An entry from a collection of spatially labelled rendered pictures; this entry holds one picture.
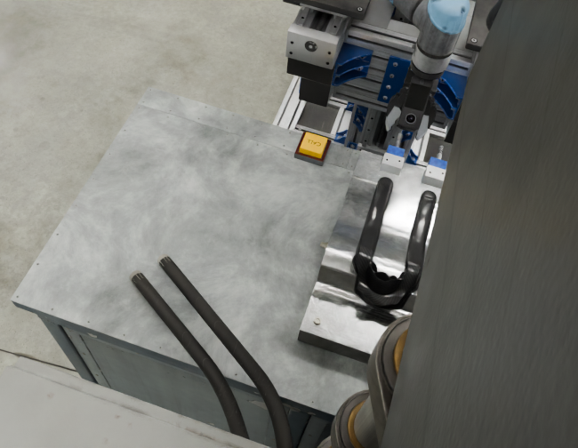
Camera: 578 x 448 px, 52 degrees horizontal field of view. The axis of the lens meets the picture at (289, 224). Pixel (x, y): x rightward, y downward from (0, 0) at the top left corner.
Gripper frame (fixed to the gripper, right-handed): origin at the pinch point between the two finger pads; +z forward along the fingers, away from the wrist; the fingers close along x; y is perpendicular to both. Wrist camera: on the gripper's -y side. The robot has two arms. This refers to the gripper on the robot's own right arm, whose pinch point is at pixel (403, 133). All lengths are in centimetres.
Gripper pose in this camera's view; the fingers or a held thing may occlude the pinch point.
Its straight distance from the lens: 142.0
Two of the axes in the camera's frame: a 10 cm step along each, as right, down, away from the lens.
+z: -0.8, 5.3, 8.5
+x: -9.5, -3.1, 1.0
